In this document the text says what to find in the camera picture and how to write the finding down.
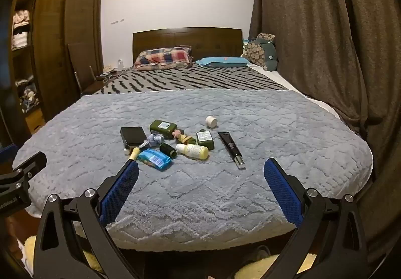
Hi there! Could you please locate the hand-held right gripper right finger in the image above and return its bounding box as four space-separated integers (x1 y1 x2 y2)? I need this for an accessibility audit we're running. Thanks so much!
264 158 369 279

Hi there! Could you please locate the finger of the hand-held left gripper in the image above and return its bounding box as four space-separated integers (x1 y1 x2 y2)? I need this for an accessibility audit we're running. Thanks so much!
0 151 47 187
0 144 19 170

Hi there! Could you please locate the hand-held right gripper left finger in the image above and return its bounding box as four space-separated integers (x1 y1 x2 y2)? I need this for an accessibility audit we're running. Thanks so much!
33 160 140 279

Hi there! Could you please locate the small cream tube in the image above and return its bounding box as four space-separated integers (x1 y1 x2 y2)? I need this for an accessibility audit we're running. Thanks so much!
123 147 141 162

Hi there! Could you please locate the light blue cloth scrap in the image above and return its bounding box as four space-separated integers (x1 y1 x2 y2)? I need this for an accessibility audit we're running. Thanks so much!
139 134 164 149

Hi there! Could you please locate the small figurine toy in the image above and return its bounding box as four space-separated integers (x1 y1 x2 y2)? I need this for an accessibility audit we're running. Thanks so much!
173 129 196 145

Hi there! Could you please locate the blue wipes packet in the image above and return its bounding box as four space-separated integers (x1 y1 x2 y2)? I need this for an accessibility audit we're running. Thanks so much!
138 149 173 170

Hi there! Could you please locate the yellow fluffy cloth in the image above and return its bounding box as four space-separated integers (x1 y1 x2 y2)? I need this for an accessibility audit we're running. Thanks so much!
294 252 317 275
17 233 43 270

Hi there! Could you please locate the black flat box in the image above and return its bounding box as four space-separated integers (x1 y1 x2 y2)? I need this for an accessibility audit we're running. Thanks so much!
120 127 148 146

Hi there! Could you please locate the black thread spool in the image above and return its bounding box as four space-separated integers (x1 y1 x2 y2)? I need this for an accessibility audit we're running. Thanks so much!
159 143 178 159

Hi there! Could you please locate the grey slipper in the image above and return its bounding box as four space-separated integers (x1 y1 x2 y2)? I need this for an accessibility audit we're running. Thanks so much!
243 244 271 267

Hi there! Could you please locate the large dark green bottle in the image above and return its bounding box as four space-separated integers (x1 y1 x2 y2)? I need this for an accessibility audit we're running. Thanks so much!
149 120 178 139

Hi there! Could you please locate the black cosmetic tube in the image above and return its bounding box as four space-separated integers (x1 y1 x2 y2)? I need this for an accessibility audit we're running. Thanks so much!
217 131 246 170

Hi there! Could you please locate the grey textured blanket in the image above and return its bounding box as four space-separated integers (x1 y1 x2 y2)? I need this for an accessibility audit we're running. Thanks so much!
14 88 374 250

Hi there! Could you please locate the white and yellow bottle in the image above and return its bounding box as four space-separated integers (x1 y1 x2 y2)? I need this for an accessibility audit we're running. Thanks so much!
175 143 209 160

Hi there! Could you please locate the small dark green bottle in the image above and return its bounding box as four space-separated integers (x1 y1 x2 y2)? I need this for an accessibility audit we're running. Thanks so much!
196 130 215 150

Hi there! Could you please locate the brown wooden wardrobe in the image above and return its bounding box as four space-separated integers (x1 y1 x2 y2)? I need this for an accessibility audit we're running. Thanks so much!
9 0 109 138

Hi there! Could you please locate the white bed sheet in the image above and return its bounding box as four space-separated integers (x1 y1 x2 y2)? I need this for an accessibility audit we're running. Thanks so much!
251 66 342 120

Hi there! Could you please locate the black striped grey bed sheet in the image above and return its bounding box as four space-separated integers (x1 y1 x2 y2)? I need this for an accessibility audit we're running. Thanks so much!
82 64 290 96

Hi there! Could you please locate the plaid pillow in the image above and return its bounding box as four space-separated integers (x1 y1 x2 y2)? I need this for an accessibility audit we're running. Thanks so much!
134 46 193 71

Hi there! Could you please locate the blue pillow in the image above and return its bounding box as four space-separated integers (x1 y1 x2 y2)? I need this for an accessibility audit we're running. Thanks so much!
195 56 249 68

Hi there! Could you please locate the patterned cushion bag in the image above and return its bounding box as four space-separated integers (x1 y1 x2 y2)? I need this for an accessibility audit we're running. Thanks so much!
241 34 279 72

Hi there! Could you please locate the brown curtain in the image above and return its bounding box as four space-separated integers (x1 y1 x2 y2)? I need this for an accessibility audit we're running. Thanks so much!
249 0 401 267

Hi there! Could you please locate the brown wooden headboard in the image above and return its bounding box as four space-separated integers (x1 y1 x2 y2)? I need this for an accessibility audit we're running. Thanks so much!
132 27 244 64

